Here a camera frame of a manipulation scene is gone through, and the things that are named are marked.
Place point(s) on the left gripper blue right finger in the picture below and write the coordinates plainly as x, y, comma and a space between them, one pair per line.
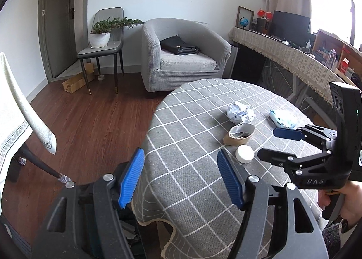
295, 232

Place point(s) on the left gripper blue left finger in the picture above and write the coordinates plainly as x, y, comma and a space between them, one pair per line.
85, 221

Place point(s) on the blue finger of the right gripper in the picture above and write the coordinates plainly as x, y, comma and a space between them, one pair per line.
315, 136
313, 164

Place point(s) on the blue wet wipes pack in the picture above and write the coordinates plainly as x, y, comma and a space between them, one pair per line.
283, 119

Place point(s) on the white plastic jar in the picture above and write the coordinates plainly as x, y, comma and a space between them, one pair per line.
244, 154

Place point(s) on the brown tape roll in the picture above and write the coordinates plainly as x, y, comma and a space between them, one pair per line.
239, 134

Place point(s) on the white paper ball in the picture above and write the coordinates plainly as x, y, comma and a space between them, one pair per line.
240, 113

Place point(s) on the person's right hand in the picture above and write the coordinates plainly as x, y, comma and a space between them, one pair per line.
352, 206

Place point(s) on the beige fringed desk cloth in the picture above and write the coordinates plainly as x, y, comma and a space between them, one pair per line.
309, 70

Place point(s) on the black table leg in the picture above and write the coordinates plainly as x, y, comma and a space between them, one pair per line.
24, 153

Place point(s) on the grey checked tablecloth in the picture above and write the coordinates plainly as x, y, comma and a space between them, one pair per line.
180, 184

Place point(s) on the black monitor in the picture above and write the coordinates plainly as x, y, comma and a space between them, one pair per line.
290, 27

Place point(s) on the patterned white tablecloth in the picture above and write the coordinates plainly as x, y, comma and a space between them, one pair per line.
18, 120

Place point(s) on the small red flags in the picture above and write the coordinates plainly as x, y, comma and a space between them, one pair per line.
265, 15

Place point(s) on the small blue globe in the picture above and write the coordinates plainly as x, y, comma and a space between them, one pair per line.
243, 22

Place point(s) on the cardboard box on floor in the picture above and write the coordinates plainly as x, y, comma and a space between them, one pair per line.
76, 82

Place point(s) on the framed picture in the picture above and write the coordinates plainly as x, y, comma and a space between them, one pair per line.
244, 12

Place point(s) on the grey armchair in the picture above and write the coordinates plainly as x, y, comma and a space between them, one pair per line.
163, 71

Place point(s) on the black handbag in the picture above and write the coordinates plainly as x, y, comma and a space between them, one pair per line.
177, 46

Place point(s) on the grey dining chair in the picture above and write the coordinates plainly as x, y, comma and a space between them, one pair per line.
114, 46

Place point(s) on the potted green plant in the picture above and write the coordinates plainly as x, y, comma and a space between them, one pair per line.
100, 32

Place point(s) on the grey door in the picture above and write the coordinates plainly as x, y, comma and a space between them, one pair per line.
62, 28

